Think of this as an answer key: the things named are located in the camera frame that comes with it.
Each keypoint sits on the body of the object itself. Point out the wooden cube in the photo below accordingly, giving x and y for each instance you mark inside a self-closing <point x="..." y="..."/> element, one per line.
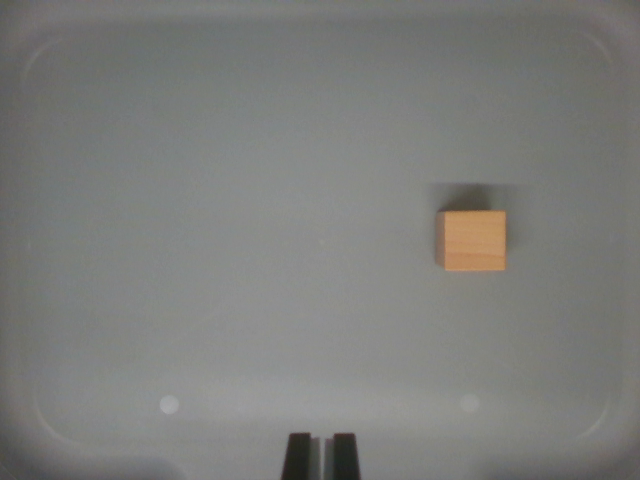
<point x="474" y="240"/>

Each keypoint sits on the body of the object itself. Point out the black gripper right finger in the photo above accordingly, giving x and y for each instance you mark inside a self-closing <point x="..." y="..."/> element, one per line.
<point x="345" y="457"/>

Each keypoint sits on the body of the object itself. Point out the grey plastic tray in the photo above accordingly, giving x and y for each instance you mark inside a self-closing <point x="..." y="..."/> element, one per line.
<point x="250" y="200"/>

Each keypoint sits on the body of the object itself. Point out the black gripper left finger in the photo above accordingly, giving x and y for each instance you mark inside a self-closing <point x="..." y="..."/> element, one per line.
<point x="299" y="457"/>

